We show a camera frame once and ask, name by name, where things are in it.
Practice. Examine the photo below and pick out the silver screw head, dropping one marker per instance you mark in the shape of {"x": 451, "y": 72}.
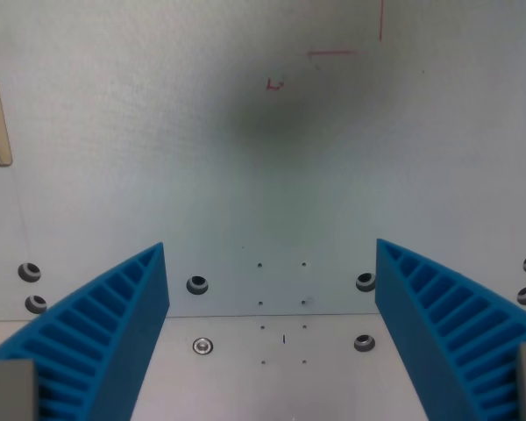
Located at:
{"x": 202, "y": 346}

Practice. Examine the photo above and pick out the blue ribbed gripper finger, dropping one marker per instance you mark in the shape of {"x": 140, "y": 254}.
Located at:
{"x": 421, "y": 307}
{"x": 114, "y": 316}

